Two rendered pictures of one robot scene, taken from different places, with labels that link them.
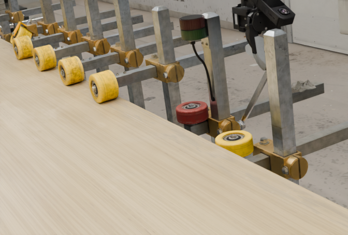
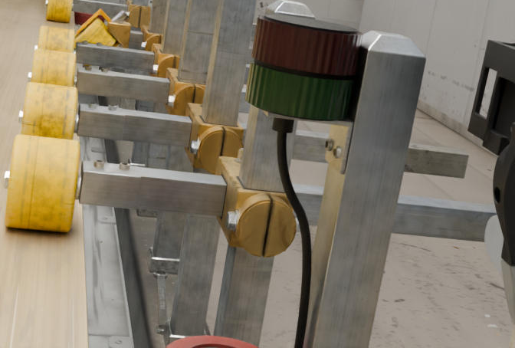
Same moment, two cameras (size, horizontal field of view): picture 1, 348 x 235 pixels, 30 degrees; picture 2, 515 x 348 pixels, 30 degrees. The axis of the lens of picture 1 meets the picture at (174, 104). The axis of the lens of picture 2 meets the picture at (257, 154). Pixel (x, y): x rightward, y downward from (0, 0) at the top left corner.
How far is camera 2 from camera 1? 1.02 m
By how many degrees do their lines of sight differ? 15
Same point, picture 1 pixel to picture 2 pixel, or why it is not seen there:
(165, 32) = not seen: hidden behind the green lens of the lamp
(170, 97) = (230, 293)
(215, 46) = (370, 174)
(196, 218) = not seen: outside the picture
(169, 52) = (271, 155)
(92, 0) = not seen: outside the picture
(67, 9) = (175, 2)
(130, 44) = (224, 107)
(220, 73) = (357, 288)
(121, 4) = not seen: outside the picture
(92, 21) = (191, 34)
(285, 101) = not seen: outside the picture
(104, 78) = (40, 158)
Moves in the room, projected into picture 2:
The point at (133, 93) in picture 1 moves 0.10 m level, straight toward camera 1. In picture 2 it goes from (190, 242) to (162, 269)
